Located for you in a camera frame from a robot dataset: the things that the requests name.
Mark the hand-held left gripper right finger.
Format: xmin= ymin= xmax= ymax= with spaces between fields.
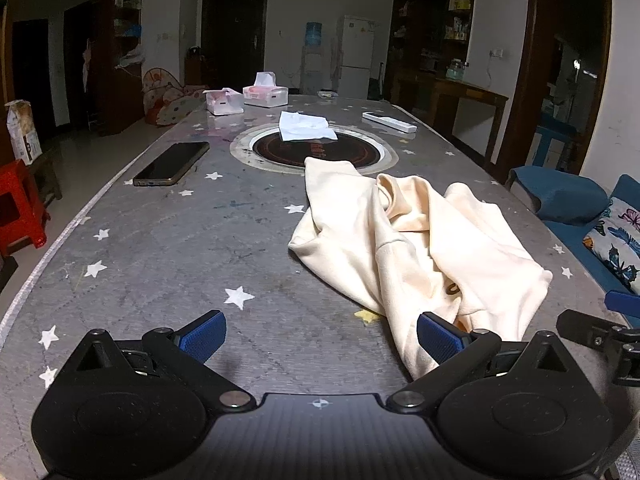
xmin=386 ymin=311 xmax=568 ymax=413

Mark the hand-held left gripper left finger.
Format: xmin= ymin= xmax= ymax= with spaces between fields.
xmin=74 ymin=310 xmax=256 ymax=413

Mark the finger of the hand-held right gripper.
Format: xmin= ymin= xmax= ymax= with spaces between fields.
xmin=604 ymin=290 xmax=640 ymax=318
xmin=556 ymin=309 xmax=640 ymax=386

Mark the cream sweatshirt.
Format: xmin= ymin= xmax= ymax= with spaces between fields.
xmin=287 ymin=156 xmax=553 ymax=381

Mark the butterfly print pillow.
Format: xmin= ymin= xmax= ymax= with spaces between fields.
xmin=582 ymin=196 xmax=640 ymax=295

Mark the grey star tablecloth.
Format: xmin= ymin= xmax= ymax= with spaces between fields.
xmin=0 ymin=94 xmax=640 ymax=480

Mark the blue sofa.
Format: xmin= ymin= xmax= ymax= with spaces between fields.
xmin=505 ymin=165 xmax=640 ymax=321

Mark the black smartphone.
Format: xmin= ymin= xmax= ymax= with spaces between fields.
xmin=132 ymin=141 xmax=211 ymax=187

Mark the round built-in induction cooker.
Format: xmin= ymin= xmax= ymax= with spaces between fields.
xmin=230 ymin=122 xmax=399 ymax=176

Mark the dark wooden stool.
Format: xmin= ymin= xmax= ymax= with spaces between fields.
xmin=27 ymin=147 xmax=63 ymax=206

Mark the white remote control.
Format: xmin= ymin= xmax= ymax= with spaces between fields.
xmin=362 ymin=111 xmax=417 ymax=134

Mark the red plastic stool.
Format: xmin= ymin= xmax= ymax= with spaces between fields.
xmin=0 ymin=159 xmax=51 ymax=258

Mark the white cloth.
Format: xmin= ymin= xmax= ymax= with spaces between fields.
xmin=278 ymin=111 xmax=338 ymax=142

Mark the pink white tissue box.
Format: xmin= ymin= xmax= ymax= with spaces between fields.
xmin=202 ymin=87 xmax=245 ymax=115
xmin=242 ymin=72 xmax=289 ymax=109

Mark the pink patterned folding tent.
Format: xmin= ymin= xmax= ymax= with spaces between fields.
xmin=142 ymin=67 xmax=207 ymax=127

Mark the wooden side table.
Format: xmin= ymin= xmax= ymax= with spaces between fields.
xmin=400 ymin=77 xmax=509 ymax=168

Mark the paper bag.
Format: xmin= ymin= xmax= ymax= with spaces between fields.
xmin=5 ymin=100 xmax=43 ymax=166

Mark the dark wooden shelf cabinet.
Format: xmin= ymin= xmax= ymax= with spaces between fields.
xmin=95 ymin=0 xmax=146 ymax=136
xmin=390 ymin=0 xmax=477 ymax=106

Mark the white water dispenser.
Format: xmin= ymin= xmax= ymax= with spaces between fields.
xmin=301 ymin=46 xmax=327 ymax=95

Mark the white refrigerator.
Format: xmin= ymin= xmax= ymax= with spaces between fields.
xmin=336 ymin=15 xmax=376 ymax=99

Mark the dark wooden door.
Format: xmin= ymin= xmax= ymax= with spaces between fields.
xmin=200 ymin=0 xmax=270 ymax=91

